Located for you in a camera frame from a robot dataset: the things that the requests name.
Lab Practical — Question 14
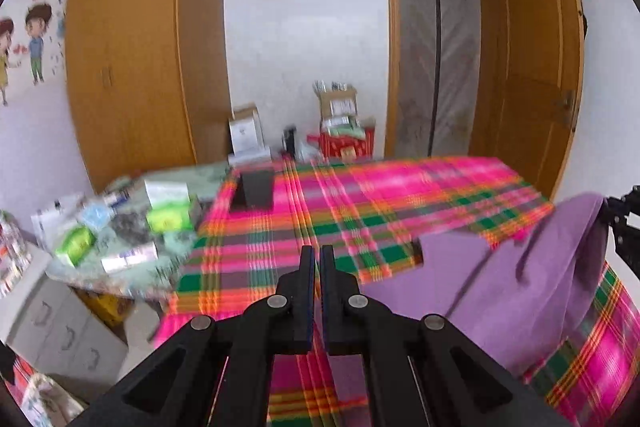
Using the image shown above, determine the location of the purple fleece garment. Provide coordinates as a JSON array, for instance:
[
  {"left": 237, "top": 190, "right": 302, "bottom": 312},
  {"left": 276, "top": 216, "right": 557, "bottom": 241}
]
[{"left": 328, "top": 192, "right": 611, "bottom": 427}]

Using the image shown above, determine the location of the brown cardboard box with label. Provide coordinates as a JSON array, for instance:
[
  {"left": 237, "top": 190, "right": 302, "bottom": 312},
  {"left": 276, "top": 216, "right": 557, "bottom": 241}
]
[{"left": 314, "top": 80, "right": 358, "bottom": 120}]

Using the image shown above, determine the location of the grey drawer cabinet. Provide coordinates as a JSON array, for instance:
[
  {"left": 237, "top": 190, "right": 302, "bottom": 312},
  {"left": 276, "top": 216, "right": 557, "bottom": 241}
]
[{"left": 1, "top": 244, "right": 128, "bottom": 401}]

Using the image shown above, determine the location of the wooden wardrobe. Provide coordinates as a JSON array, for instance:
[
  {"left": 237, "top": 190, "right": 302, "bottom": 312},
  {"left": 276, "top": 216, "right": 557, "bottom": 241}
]
[{"left": 65, "top": 0, "right": 231, "bottom": 191}]

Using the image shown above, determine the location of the pink green plaid tablecloth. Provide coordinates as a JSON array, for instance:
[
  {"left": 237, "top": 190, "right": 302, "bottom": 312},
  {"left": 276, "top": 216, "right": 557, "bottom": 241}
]
[{"left": 157, "top": 157, "right": 639, "bottom": 426}]

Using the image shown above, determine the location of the white cardboard box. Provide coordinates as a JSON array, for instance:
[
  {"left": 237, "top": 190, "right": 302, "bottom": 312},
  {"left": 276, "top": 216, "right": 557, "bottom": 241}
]
[{"left": 228, "top": 103, "right": 271, "bottom": 167}]

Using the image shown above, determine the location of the white tube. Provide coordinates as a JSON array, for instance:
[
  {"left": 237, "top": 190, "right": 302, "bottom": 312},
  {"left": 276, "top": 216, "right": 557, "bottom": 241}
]
[{"left": 101, "top": 242, "right": 157, "bottom": 274}]

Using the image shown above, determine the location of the grey zippered door curtain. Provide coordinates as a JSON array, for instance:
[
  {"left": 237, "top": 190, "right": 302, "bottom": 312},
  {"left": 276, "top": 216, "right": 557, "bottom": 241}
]
[{"left": 394, "top": 0, "right": 480, "bottom": 157}]

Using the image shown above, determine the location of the floral side table cover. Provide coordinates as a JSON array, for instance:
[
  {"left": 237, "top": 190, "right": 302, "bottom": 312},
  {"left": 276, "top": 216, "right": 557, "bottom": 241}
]
[{"left": 46, "top": 161, "right": 230, "bottom": 301}]

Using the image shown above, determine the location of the black smartphone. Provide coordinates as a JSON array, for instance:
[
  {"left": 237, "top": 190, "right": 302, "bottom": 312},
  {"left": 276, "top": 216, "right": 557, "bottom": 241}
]
[{"left": 230, "top": 169, "right": 274, "bottom": 211}]

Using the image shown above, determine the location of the blue mask packet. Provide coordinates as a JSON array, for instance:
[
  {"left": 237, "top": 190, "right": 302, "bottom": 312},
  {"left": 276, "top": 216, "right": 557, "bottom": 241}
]
[{"left": 77, "top": 202, "right": 115, "bottom": 233}]

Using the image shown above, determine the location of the wooden door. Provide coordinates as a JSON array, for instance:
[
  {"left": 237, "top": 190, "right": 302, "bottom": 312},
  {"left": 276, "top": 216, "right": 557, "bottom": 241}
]
[{"left": 469, "top": 0, "right": 585, "bottom": 198}]

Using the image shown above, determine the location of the cartoon children wall sticker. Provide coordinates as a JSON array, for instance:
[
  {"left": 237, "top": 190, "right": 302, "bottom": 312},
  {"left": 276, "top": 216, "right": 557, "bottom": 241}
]
[{"left": 1, "top": 0, "right": 67, "bottom": 107}]

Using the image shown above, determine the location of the green tissue pack with tissue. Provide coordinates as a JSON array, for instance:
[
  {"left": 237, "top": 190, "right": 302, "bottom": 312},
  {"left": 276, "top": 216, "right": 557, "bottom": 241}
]
[{"left": 144, "top": 180, "right": 194, "bottom": 234}]

